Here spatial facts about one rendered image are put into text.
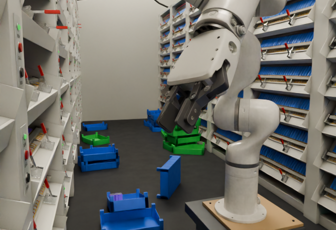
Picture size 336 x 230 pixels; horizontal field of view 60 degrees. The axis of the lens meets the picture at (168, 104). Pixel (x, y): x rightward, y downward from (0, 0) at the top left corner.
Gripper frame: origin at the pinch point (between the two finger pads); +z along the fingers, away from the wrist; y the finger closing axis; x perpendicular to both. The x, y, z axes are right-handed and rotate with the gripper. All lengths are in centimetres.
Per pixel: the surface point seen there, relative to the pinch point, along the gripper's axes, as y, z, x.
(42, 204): 71, 21, -18
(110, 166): 187, -22, -99
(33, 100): 42.7, 0.2, 9.3
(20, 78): 23.7, 2.7, 16.8
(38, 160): 58, 10, -5
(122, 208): 101, 8, -69
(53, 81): 83, -19, 0
